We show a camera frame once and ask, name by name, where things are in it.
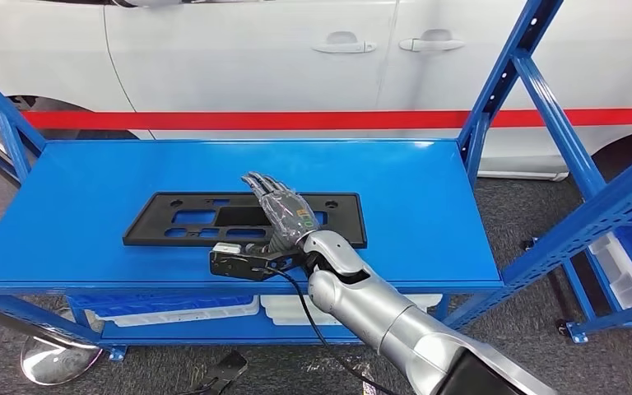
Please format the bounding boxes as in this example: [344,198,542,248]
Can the black plastic panel part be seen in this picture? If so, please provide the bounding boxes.
[122,192,368,249]

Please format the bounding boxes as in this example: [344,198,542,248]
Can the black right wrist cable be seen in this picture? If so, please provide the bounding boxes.
[261,266,402,395]

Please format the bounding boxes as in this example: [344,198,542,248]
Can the chrome stanchion post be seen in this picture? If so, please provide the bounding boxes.
[0,298,105,387]

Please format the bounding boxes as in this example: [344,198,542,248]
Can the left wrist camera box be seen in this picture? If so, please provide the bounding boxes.
[201,350,249,395]

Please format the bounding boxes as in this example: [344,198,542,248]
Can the stacked white plastic crates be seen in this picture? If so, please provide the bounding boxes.
[588,198,632,311]
[259,294,444,327]

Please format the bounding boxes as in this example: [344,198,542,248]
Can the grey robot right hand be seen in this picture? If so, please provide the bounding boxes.
[241,171,322,254]

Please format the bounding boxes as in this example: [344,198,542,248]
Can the blue metal shelf rack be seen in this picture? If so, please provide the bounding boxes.
[523,196,632,346]
[0,0,632,361]

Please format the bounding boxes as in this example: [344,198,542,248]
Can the white car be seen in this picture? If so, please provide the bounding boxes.
[0,0,632,181]

